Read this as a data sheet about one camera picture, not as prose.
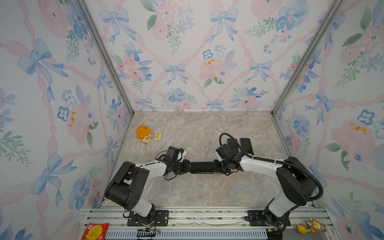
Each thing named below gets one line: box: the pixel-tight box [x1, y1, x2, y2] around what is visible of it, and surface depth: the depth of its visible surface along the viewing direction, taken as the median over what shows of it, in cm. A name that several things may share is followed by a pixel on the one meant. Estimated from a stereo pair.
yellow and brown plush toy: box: [296, 217, 327, 234], surface depth 71 cm
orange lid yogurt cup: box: [136, 126, 152, 145], surface depth 98 cm
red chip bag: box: [81, 222, 109, 240], surface depth 70 cm
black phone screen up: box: [240, 138, 254, 155], surface depth 103 cm
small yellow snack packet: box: [154, 132, 162, 141], surface depth 106 cm
